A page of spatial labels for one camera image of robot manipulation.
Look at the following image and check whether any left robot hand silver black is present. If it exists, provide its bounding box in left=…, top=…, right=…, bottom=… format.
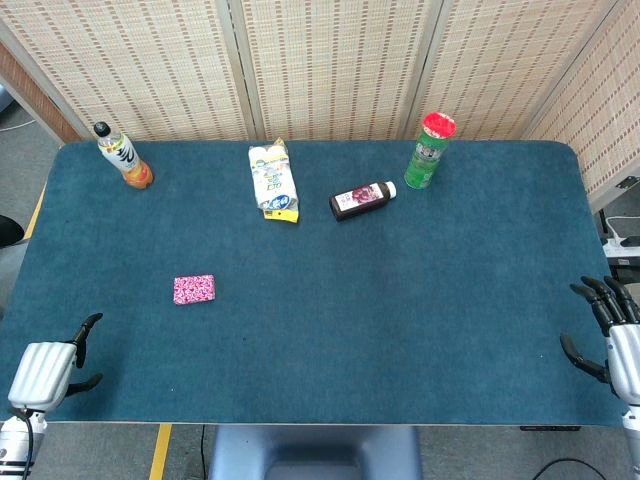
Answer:
left=7, top=312, right=105, bottom=414

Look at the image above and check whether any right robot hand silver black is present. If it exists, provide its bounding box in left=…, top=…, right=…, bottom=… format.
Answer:
left=559, top=274, right=640, bottom=401

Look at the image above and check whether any pink patterned square pad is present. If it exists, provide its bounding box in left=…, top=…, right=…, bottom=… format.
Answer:
left=172, top=274, right=217, bottom=307

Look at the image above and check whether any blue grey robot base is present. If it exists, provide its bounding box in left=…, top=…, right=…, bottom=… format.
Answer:
left=207, top=424, right=424, bottom=480

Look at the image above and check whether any white power strip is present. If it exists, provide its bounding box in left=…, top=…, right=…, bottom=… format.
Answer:
left=602, top=234, right=640, bottom=259

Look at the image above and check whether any black round object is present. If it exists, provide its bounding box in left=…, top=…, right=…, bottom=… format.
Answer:
left=0, top=214, right=26, bottom=248

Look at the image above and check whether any orange drink bottle black cap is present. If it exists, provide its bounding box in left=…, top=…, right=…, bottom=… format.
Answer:
left=93, top=121, right=155, bottom=191

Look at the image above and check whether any woven bamboo screen panel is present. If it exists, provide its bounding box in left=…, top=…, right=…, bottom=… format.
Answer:
left=399, top=0, right=626, bottom=142
left=227, top=0, right=446, bottom=142
left=522, top=0, right=640, bottom=214
left=0, top=0, right=251, bottom=144

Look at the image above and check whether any blue table mat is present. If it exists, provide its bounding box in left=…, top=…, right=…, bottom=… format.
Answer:
left=0, top=139, right=636, bottom=427

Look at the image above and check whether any green chip can red lid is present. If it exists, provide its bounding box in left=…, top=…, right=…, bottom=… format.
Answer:
left=403, top=112, right=458, bottom=190

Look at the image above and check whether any white yellow snack package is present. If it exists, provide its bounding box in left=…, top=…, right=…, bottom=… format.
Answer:
left=247, top=137, right=301, bottom=224

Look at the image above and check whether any dark juice bottle white cap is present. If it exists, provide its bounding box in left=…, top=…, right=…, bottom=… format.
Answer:
left=328, top=180, right=398, bottom=223

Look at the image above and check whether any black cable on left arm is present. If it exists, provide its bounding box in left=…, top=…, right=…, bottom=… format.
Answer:
left=9, top=407, right=36, bottom=469

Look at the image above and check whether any black floor cable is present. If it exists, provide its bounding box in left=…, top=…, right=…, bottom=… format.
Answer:
left=529, top=457, right=609, bottom=480

